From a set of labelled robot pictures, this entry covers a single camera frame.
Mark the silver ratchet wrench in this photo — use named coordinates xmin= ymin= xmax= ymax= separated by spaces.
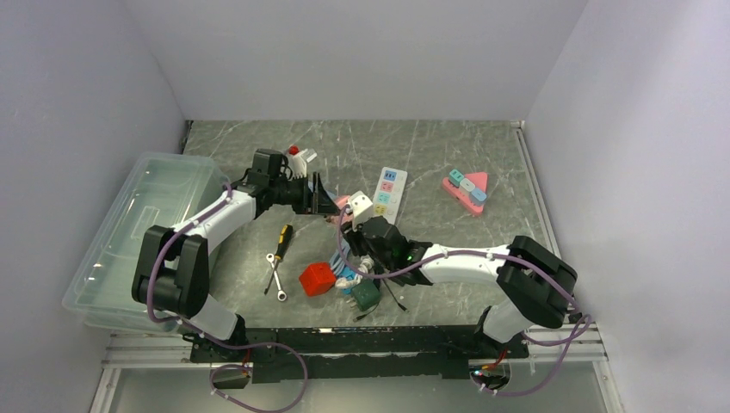
xmin=264 ymin=254 xmax=288 ymax=302

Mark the teal green charger plug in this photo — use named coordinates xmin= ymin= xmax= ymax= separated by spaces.
xmin=448 ymin=169 xmax=464 ymax=188

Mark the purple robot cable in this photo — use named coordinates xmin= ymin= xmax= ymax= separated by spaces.
xmin=336 ymin=205 xmax=594 ymax=398
xmin=145 ymin=182 xmax=310 ymax=413

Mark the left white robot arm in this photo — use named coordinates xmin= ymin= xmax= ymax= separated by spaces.
xmin=131 ymin=149 xmax=339 ymax=361

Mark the black aluminium base frame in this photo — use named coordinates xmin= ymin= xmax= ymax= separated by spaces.
xmin=183 ymin=324 xmax=529 ymax=384

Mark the black yellow screwdriver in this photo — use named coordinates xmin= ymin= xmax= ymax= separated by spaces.
xmin=273 ymin=224 xmax=294 ymax=265

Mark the teal blue plug adapter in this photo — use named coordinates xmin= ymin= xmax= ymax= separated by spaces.
xmin=335 ymin=273 xmax=362 ymax=294

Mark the dark green cube socket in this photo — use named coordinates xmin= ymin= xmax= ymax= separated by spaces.
xmin=350 ymin=280 xmax=381 ymax=311

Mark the pink triangular power strip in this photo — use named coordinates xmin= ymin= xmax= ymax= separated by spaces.
xmin=442 ymin=169 xmax=489 ymax=216

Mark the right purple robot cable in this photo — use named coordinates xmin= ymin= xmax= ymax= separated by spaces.
xmin=336 ymin=205 xmax=594 ymax=398

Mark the clear plastic storage bin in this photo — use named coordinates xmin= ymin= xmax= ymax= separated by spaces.
xmin=62 ymin=152 xmax=227 ymax=333

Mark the pink socket adapter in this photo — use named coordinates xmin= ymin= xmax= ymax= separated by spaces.
xmin=336 ymin=195 xmax=351 ymax=214

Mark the white grey charger plug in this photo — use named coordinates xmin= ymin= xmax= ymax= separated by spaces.
xmin=459 ymin=177 xmax=476 ymax=196

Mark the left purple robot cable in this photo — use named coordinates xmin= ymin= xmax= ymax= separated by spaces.
xmin=145 ymin=182 xmax=310 ymax=413

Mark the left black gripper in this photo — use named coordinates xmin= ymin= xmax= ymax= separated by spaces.
xmin=269 ymin=171 xmax=340 ymax=215

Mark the light blue charger plug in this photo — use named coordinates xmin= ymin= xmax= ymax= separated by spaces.
xmin=469 ymin=188 xmax=486 ymax=207

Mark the red cube socket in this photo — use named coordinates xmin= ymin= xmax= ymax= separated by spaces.
xmin=299 ymin=262 xmax=337 ymax=297

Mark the white multicolour power strip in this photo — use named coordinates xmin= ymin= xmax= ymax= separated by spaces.
xmin=373 ymin=167 xmax=408 ymax=225

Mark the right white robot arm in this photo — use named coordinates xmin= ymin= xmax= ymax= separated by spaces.
xmin=339 ymin=217 xmax=578 ymax=357

